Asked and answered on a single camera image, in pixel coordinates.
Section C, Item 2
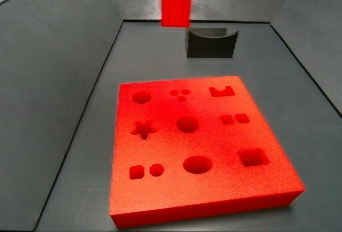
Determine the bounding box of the red shape-sorting board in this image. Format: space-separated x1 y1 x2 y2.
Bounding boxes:
109 76 304 228

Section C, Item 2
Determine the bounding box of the tall red arch block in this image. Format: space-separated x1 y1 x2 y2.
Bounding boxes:
161 0 191 28

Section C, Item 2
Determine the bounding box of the black curved holder bracket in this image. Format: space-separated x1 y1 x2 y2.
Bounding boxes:
187 28 239 58

